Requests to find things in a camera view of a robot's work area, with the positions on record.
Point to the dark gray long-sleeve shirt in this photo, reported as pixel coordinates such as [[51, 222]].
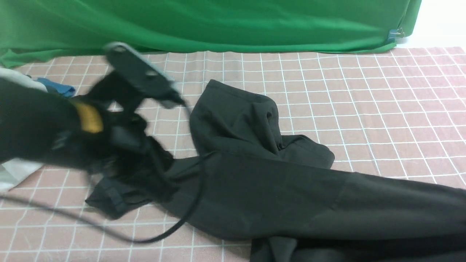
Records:
[[280, 192]]

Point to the pink checkered tablecloth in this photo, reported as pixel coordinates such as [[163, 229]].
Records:
[[398, 114]]

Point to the white garment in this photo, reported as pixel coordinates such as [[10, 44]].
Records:
[[15, 171]]

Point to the blue garment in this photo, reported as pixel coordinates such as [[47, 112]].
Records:
[[57, 88]]

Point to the blue binder clip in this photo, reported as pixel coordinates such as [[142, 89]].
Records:
[[395, 34]]

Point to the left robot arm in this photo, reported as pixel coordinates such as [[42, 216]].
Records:
[[31, 119]]

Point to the green backdrop cloth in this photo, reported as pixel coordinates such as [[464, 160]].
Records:
[[40, 30]]

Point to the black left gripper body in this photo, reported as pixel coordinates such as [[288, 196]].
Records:
[[122, 151]]

